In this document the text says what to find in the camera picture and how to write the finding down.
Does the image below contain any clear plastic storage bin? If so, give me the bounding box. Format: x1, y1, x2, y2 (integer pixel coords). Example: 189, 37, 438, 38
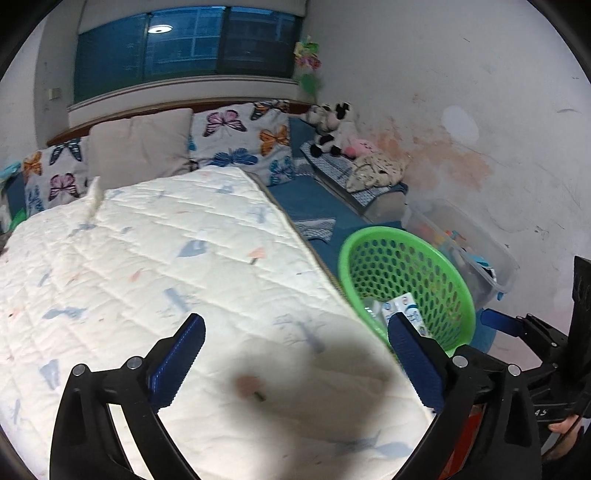
405, 199, 519, 306

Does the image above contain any blue bed sheet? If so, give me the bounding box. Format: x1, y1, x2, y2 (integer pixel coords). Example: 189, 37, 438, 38
267, 116, 408, 289

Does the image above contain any large butterfly print pillow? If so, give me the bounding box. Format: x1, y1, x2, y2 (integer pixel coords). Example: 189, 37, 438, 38
188, 99, 297, 186

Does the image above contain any white blue carton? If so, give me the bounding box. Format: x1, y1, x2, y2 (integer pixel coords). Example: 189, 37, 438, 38
381, 294, 426, 337

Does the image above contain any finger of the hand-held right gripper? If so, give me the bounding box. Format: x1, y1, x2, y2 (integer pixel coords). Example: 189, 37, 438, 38
481, 308, 571, 356

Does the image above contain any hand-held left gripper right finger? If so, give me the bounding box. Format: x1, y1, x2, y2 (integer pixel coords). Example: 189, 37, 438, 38
387, 313, 542, 480

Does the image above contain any beige pillow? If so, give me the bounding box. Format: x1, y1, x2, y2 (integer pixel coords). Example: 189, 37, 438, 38
130, 108, 195, 178
87, 122, 137, 191

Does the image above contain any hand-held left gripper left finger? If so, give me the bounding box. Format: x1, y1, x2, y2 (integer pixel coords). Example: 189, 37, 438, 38
50, 313, 206, 480

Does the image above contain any white fluffy cloth piece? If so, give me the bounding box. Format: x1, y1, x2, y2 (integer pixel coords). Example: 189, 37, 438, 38
87, 176, 105, 219

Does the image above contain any blue patterned small cloth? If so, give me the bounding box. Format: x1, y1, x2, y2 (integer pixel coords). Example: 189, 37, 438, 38
292, 218, 339, 243

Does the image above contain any pink plush toy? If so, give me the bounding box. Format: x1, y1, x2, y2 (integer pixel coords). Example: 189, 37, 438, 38
343, 136, 385, 161

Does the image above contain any small butterfly print pillow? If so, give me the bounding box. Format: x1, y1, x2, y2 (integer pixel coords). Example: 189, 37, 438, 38
22, 136, 92, 219

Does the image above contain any person's right hand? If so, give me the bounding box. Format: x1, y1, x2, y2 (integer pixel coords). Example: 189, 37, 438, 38
547, 415, 581, 435

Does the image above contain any blue tinted window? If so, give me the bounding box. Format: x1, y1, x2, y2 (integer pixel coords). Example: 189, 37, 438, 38
74, 6, 306, 105

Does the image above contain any blue patterned folded blanket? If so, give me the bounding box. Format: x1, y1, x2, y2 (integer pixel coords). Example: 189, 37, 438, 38
299, 140, 410, 209

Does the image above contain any green plastic mesh basket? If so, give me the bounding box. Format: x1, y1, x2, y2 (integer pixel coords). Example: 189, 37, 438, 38
338, 226, 476, 360

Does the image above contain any paper flower wall decoration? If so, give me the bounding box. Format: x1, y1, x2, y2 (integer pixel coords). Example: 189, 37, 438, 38
294, 39, 325, 94

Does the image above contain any white quilted blanket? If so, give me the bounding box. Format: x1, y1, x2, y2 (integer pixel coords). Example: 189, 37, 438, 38
0, 167, 437, 480

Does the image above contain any spotted cream cloth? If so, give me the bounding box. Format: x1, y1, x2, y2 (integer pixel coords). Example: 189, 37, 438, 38
345, 152, 410, 193

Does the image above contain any black white cow plush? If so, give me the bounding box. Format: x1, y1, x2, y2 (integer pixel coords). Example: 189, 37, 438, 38
306, 102, 357, 158

